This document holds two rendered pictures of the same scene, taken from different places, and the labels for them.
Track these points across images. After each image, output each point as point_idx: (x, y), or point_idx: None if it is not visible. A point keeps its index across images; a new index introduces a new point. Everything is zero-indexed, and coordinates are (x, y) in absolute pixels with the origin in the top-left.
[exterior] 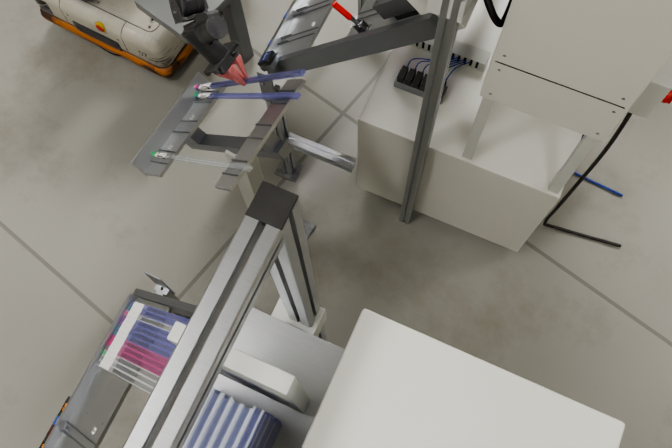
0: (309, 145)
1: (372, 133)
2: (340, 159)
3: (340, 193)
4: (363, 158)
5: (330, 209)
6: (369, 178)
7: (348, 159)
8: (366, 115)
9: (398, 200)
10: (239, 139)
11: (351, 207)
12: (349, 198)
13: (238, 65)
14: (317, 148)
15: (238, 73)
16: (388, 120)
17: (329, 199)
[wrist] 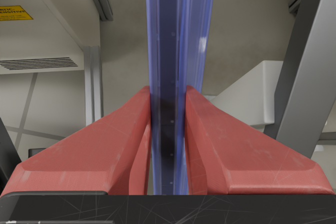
0: (92, 112)
1: None
2: (93, 63)
3: (112, 87)
4: (80, 32)
5: (134, 88)
6: (92, 42)
7: (88, 54)
8: None
9: (97, 17)
10: (307, 80)
11: (122, 69)
12: (113, 76)
13: (131, 152)
14: (91, 100)
15: (147, 163)
16: None
17: (124, 94)
